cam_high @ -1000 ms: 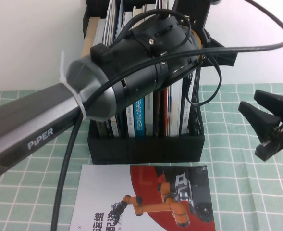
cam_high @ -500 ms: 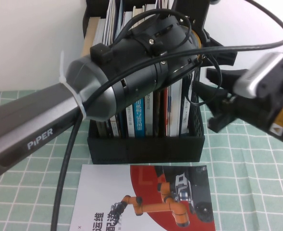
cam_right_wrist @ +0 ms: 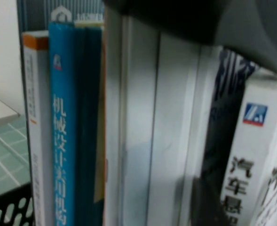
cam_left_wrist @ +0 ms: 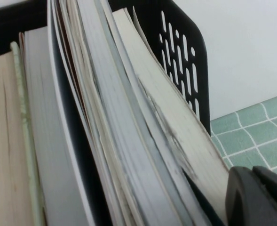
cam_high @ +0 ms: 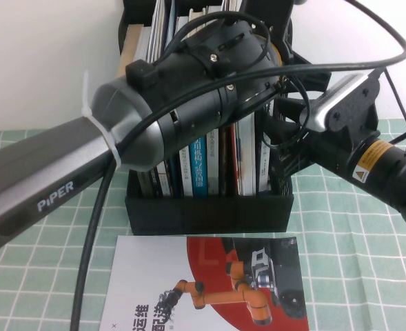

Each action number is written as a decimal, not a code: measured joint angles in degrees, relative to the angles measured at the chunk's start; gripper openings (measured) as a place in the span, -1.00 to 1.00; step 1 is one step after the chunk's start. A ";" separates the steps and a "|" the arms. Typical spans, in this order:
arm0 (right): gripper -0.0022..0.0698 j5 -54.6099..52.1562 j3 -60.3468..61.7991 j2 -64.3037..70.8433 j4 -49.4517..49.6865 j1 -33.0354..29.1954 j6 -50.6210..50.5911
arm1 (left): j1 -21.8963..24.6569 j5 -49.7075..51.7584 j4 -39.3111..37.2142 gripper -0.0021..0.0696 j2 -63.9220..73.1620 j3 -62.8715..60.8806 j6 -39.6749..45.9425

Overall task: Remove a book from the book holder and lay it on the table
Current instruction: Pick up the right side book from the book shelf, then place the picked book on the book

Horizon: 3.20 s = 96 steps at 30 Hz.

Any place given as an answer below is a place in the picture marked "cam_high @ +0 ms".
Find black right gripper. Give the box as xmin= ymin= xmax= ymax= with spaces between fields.
xmin=264 ymin=98 xmax=314 ymax=177

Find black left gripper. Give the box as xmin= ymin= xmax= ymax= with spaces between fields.
xmin=274 ymin=19 xmax=331 ymax=94

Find blue spine mechanical design book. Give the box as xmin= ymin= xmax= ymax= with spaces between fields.
xmin=187 ymin=6 xmax=210 ymax=198

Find black mesh book holder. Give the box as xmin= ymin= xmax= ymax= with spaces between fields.
xmin=118 ymin=0 xmax=296 ymax=236

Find white spine book black logo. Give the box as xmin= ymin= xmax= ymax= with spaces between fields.
xmin=155 ymin=164 xmax=173 ymax=198

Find cyan spine book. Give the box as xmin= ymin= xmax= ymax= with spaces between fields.
xmin=116 ymin=23 xmax=155 ymax=198

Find green white checked tablecloth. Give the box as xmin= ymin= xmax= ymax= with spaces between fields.
xmin=0 ymin=119 xmax=406 ymax=331

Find white curved thin booklet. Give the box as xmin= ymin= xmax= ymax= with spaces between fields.
xmin=147 ymin=0 xmax=166 ymax=62

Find white zip tie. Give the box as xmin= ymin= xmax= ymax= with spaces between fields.
xmin=81 ymin=70 xmax=124 ymax=170

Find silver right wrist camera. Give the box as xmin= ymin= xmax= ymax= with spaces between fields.
xmin=298 ymin=73 xmax=374 ymax=134

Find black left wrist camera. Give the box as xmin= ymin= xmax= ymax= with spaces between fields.
xmin=238 ymin=0 xmax=295 ymax=27

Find black camera cable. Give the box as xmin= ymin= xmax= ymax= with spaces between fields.
xmin=381 ymin=67 xmax=406 ymax=146

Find thin black looped cable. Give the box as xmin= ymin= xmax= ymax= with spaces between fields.
xmin=163 ymin=11 xmax=272 ymax=75

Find thick black cable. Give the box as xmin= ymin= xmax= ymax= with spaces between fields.
xmin=70 ymin=0 xmax=406 ymax=331

